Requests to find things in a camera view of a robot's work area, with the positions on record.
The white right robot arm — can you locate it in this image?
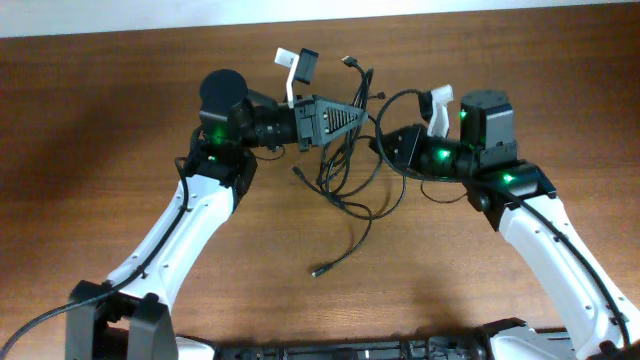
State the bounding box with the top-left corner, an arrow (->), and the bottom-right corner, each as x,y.
372,87 -> 639,359

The thin black USB cable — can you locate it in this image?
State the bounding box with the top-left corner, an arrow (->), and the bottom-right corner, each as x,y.
292,89 -> 389,279

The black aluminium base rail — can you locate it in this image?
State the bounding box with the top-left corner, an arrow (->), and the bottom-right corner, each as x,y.
214,324 -> 576,360

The thick black cable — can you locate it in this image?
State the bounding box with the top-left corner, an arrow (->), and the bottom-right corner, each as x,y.
314,55 -> 409,221

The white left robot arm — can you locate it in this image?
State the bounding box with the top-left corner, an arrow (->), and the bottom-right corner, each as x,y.
65,69 -> 368,359

